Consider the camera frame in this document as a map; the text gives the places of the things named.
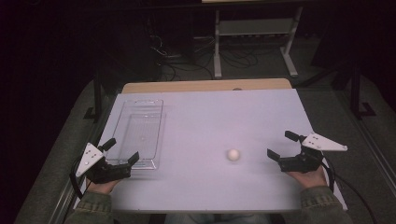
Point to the white board sheet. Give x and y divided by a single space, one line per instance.
202 124

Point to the white metal desk frame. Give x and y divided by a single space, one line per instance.
255 27

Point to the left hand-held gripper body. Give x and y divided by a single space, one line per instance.
106 172

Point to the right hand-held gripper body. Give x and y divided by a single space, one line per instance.
306 161

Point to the white ball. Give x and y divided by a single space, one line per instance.
233 154

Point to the clear plastic container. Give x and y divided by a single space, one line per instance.
141 130

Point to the person's left hand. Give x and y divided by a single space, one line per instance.
102 186

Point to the person's right hand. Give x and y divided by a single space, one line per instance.
309 179

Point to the black metal stand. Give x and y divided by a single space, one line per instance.
356 93
97 99

